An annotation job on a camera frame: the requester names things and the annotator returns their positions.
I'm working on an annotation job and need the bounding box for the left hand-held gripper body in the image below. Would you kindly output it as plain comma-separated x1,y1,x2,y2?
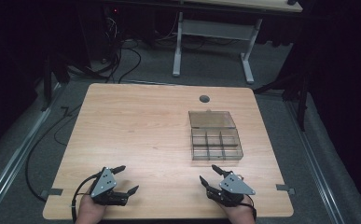
89,166,129,207

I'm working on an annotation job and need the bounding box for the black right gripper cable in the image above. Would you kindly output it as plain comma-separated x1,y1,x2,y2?
239,174,258,222

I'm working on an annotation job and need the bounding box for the black metal stand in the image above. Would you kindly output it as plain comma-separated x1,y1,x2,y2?
39,50,72,112
253,69,312,133

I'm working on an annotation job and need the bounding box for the black floor cable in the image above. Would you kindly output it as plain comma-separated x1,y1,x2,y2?
24,105,83,203

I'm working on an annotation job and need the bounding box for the grey tape strip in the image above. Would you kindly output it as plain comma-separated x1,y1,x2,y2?
275,183,297,196
39,188,64,200

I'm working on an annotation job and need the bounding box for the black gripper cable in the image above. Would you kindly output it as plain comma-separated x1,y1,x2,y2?
239,174,258,222
71,173,101,224

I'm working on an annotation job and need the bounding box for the metal floor rail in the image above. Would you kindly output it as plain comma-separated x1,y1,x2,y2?
285,101,347,224
0,81,66,220

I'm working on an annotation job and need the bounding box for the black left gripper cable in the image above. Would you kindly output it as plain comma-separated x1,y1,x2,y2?
71,173,101,224

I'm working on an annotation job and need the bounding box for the dark computer tower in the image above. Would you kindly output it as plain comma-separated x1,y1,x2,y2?
88,4,126,64

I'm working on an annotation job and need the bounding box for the person's right hand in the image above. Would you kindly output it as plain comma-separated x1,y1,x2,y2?
219,195,257,224

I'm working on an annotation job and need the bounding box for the clear plastic compartment box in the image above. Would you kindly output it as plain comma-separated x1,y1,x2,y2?
187,108,244,162

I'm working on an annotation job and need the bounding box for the bundle of black cables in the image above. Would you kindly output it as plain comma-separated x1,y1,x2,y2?
67,15,182,84

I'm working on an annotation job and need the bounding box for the white-framed desk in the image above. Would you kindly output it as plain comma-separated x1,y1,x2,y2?
172,0,304,85

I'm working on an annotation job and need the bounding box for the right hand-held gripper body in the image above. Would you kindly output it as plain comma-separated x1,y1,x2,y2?
205,171,257,208

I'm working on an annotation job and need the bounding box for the person's left hand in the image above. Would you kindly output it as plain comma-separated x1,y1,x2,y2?
75,186,108,224

